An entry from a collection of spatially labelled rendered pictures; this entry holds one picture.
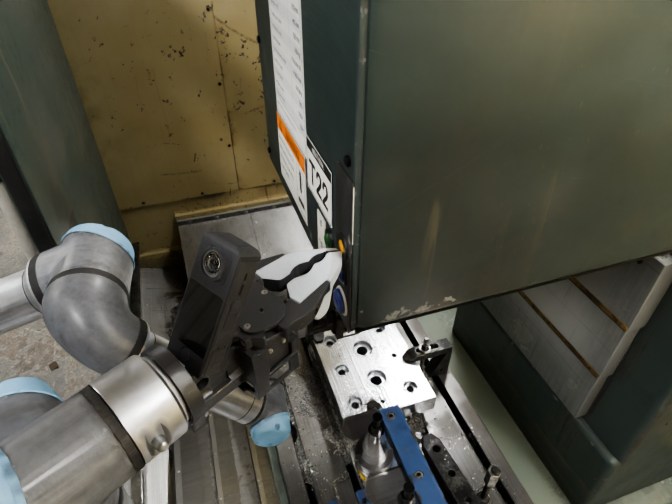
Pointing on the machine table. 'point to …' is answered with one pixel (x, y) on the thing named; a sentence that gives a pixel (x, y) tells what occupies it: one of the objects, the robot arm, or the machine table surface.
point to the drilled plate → (391, 366)
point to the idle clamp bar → (447, 471)
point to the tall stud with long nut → (489, 483)
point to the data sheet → (289, 66)
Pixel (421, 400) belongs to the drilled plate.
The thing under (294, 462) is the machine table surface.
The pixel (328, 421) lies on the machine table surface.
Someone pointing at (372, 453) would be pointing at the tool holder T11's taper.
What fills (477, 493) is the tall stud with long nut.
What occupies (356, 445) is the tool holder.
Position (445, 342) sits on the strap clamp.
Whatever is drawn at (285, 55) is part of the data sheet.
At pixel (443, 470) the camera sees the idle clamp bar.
